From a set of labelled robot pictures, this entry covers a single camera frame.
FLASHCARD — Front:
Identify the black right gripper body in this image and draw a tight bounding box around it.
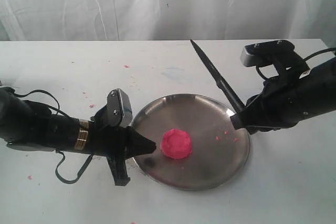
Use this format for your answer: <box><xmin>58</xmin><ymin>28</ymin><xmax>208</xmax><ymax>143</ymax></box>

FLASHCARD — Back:
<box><xmin>245</xmin><ymin>74</ymin><xmax>315</xmax><ymax>134</ymax></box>

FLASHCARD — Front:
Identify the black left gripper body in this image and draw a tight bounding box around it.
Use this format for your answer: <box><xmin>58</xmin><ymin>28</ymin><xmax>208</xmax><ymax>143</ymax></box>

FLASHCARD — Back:
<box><xmin>86</xmin><ymin>108</ymin><xmax>130</xmax><ymax>159</ymax></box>

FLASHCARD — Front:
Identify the black knife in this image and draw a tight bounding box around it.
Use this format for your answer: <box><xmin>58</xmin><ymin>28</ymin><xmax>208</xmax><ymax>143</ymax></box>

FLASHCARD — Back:
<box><xmin>190</xmin><ymin>40</ymin><xmax>245</xmax><ymax>112</ymax></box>

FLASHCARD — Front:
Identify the pink dough piece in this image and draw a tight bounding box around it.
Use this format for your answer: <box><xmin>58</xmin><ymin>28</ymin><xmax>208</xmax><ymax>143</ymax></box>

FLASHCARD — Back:
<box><xmin>160</xmin><ymin>129</ymin><xmax>192</xmax><ymax>159</ymax></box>

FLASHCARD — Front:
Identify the round steel plate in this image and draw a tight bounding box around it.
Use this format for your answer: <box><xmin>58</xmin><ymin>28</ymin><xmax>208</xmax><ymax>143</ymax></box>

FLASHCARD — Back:
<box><xmin>132</xmin><ymin>94</ymin><xmax>250</xmax><ymax>191</ymax></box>

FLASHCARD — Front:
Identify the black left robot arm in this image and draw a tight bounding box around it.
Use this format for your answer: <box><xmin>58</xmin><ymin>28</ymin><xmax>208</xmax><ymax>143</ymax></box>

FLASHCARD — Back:
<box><xmin>1</xmin><ymin>87</ymin><xmax>156</xmax><ymax>186</ymax></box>

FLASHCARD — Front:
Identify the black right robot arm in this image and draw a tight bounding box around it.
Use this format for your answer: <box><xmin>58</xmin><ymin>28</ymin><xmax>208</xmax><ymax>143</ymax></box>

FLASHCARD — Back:
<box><xmin>230</xmin><ymin>45</ymin><xmax>335</xmax><ymax>134</ymax></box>

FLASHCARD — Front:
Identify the white backdrop curtain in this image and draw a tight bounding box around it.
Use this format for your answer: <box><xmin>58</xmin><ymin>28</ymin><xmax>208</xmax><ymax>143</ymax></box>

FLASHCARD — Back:
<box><xmin>1</xmin><ymin>0</ymin><xmax>335</xmax><ymax>46</ymax></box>

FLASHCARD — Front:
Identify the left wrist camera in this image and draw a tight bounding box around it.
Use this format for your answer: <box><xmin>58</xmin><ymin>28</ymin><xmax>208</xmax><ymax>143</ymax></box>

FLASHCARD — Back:
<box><xmin>106</xmin><ymin>88</ymin><xmax>133</xmax><ymax>127</ymax></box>

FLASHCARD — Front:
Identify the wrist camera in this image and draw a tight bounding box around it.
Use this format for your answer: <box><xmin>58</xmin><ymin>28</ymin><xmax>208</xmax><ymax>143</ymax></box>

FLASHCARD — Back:
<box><xmin>106</xmin><ymin>88</ymin><xmax>133</xmax><ymax>127</ymax></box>
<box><xmin>240</xmin><ymin>40</ymin><xmax>309</xmax><ymax>76</ymax></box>

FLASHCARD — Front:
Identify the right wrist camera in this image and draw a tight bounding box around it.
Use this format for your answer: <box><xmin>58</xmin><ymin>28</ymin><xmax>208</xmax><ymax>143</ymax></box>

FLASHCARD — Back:
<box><xmin>240</xmin><ymin>40</ymin><xmax>309</xmax><ymax>76</ymax></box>

